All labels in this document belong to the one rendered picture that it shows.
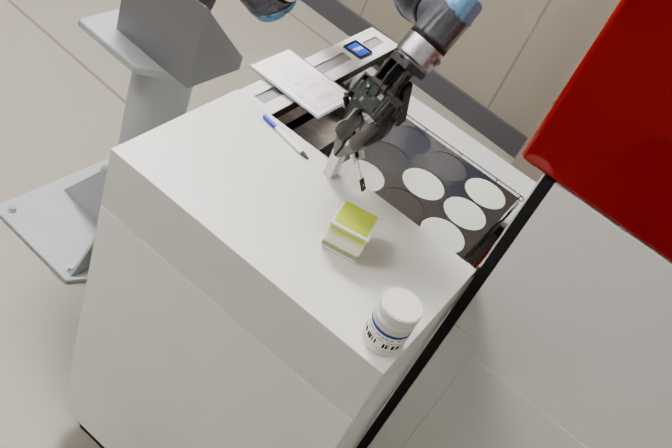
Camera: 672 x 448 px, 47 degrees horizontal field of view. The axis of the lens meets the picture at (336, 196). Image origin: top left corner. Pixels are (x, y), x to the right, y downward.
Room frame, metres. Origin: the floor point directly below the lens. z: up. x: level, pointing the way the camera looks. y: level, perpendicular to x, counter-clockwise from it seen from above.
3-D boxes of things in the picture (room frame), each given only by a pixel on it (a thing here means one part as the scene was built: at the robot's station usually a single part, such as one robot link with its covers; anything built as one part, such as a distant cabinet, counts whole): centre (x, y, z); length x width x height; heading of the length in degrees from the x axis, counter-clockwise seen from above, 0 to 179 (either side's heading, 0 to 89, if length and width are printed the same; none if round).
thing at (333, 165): (1.20, 0.01, 1.03); 0.06 x 0.04 x 0.13; 70
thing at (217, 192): (1.07, 0.05, 0.89); 0.62 x 0.35 x 0.14; 70
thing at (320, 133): (1.47, 0.08, 0.87); 0.36 x 0.08 x 0.03; 160
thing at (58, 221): (1.65, 0.64, 0.41); 0.51 x 0.44 x 0.82; 67
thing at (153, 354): (1.36, -0.05, 0.41); 0.96 x 0.64 x 0.82; 160
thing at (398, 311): (0.86, -0.17, 1.01); 0.07 x 0.07 x 0.10
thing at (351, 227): (1.04, -0.05, 1.00); 0.07 x 0.07 x 0.07; 85
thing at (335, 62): (1.58, 0.15, 0.89); 0.55 x 0.09 x 0.14; 160
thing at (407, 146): (1.40, -0.17, 0.90); 0.34 x 0.34 x 0.01; 70
